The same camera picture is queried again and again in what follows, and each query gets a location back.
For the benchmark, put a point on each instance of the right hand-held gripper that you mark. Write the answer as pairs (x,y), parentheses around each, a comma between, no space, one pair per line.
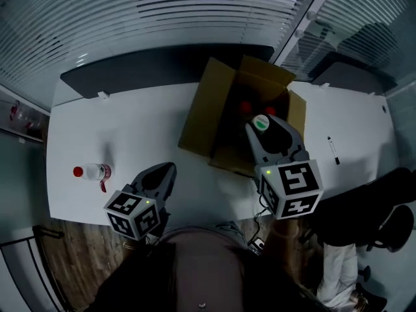
(292,190)

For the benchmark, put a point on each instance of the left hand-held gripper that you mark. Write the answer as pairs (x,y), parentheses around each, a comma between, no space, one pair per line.
(133,216)

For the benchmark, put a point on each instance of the clear plastic bottle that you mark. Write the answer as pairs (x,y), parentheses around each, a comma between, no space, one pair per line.
(260,122)

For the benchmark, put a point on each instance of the brown cardboard box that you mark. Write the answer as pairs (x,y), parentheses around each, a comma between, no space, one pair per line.
(201,115)

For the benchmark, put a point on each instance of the person's left forearm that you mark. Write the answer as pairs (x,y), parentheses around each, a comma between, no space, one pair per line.
(134,250)

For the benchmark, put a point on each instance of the person's right forearm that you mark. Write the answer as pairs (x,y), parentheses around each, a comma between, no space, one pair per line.
(281,245)

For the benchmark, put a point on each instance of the large clear water jug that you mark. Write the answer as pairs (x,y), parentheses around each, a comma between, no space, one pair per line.
(24,119)

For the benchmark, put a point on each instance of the white table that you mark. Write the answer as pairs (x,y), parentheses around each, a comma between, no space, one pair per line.
(146,135)

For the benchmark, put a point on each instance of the black marker pen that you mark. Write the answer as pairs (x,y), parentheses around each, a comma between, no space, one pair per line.
(333,151)

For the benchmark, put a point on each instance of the person's torso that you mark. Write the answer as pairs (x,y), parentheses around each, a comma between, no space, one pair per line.
(201,271)

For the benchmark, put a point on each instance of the short dark desk divider panel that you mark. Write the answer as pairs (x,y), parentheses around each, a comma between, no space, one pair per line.
(354,76)

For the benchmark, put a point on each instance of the black office chair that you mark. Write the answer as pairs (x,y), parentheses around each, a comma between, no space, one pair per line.
(364,206)

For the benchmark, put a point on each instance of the round white knob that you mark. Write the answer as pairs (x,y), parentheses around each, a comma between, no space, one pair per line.
(299,33)
(311,15)

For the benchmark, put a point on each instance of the long dark desk divider panel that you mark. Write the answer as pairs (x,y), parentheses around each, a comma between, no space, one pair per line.
(146,67)

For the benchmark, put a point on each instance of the whiteboard on black stand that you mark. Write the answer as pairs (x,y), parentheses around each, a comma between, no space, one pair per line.
(16,271)

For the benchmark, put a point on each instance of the white divider bracket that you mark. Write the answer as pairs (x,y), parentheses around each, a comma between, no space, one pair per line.
(325,85)
(103,95)

